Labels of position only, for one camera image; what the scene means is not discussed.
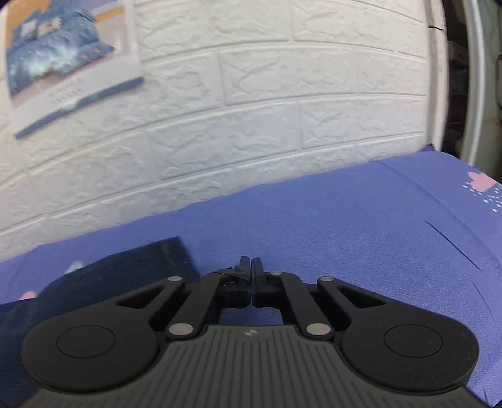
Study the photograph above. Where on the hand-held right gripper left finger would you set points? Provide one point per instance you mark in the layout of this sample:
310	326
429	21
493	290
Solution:
244	274

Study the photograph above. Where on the blue printed bed sheet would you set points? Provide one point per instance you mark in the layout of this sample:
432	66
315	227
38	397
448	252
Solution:
353	215

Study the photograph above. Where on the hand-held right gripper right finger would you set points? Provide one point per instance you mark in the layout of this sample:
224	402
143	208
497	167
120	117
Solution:
257	276

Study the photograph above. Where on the white curved frame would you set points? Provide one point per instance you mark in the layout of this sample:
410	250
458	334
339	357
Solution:
476	78

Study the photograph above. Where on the dark blue denim pants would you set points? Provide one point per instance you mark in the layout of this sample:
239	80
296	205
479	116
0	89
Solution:
98	274

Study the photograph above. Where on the bedding wall poster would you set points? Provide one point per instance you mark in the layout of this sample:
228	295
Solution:
66	59

